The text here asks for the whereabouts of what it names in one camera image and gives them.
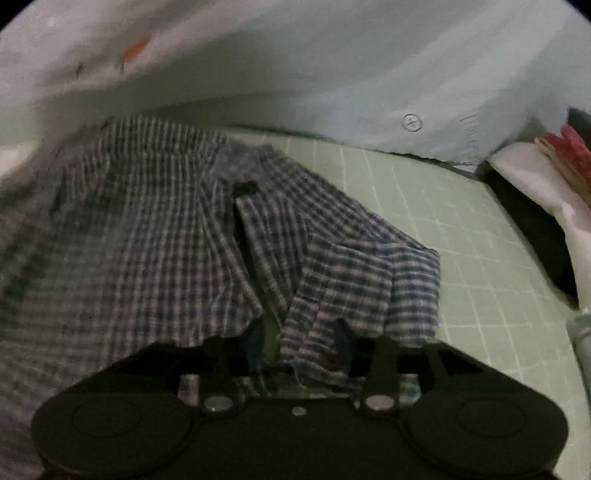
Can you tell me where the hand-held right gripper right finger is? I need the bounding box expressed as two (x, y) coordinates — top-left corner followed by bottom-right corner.
(333, 318), (486, 418)

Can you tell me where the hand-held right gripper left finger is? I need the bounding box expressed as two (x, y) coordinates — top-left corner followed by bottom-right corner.
(108, 318), (280, 417)

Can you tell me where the blue plaid shirt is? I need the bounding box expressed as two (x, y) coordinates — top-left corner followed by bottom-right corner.
(0, 113), (441, 480)

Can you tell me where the green grid bed sheet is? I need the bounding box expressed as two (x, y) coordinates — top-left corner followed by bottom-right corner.
(217, 128), (591, 407)

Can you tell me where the black cloth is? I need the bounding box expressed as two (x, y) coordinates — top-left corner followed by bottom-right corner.
(479, 159), (581, 309)

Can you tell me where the grey cloth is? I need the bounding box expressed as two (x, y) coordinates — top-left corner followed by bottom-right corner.
(566, 311), (591, 381)

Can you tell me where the white folded cloth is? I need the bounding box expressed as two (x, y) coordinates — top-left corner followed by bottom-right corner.
(488, 141), (591, 298)

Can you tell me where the pale carrot print blanket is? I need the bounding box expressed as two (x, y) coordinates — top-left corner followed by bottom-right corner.
(0, 0), (591, 169)

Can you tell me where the cream folded cloth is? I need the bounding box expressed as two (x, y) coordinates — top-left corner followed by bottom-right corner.
(536, 138), (591, 195)

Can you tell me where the red checked folded cloth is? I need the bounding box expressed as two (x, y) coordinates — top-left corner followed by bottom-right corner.
(536, 124), (591, 178)

